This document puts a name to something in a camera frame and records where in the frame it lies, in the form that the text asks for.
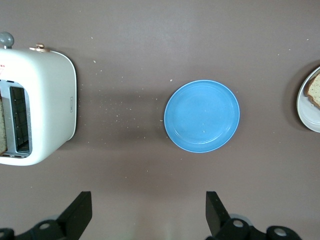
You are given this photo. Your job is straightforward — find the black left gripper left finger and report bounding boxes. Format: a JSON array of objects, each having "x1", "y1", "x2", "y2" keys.
[{"x1": 0, "y1": 191, "x2": 93, "y2": 240}]

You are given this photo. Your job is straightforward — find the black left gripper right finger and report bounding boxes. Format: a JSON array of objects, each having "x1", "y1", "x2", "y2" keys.
[{"x1": 204, "y1": 191, "x2": 300, "y2": 240}]

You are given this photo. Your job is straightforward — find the brown bread slice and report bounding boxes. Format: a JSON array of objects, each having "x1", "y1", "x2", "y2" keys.
[
  {"x1": 303, "y1": 72, "x2": 320, "y2": 109},
  {"x1": 0, "y1": 96, "x2": 8, "y2": 156}
]

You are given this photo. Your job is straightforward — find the blue plate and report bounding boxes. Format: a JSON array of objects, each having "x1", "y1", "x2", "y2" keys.
[{"x1": 163, "y1": 79, "x2": 241, "y2": 154}]

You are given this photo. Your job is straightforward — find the beige plate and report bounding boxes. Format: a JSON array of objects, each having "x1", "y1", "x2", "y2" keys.
[{"x1": 296, "y1": 65, "x2": 320, "y2": 133}]

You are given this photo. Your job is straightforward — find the white toaster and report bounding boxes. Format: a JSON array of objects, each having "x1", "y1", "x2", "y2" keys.
[{"x1": 0, "y1": 31, "x2": 77, "y2": 167}]

